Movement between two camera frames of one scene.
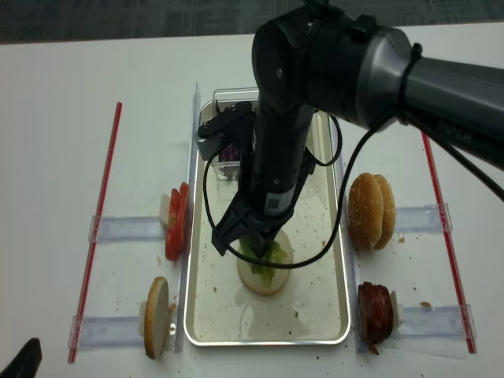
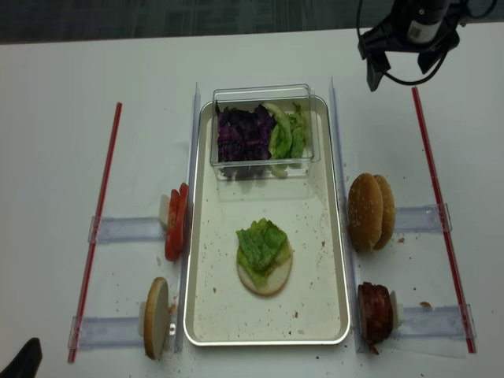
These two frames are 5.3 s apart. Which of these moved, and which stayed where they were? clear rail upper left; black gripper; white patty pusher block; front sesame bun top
Moved: black gripper
Stayed: clear rail upper left; front sesame bun top; white patty pusher block
